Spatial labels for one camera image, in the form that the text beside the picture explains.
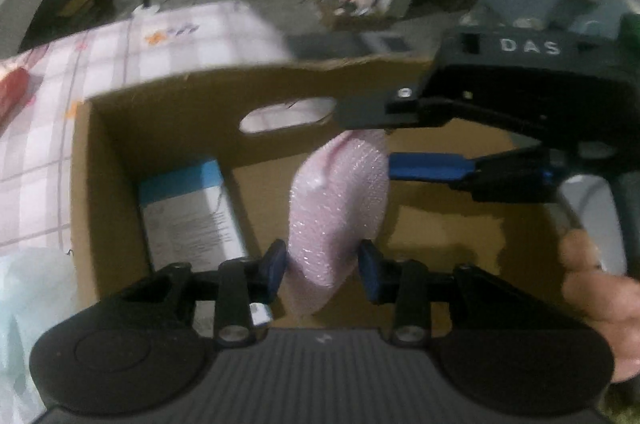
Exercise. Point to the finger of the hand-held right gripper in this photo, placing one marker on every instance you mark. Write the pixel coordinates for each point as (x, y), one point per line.
(425, 167)
(370, 111)

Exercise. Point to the white plastic bag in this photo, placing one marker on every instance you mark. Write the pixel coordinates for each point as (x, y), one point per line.
(30, 329)

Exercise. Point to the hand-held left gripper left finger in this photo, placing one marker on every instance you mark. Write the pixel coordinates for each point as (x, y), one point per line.
(274, 271)

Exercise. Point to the red tissue packet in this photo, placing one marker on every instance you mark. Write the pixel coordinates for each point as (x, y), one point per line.
(11, 91)

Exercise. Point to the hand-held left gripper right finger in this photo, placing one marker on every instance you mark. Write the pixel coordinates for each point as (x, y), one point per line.
(371, 274)

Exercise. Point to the brown cardboard box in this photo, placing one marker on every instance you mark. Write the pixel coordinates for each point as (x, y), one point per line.
(165, 118)

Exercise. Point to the blue and white box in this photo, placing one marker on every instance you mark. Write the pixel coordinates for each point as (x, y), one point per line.
(192, 214)

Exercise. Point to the person's right hand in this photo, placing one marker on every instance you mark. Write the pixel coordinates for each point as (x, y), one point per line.
(595, 299)

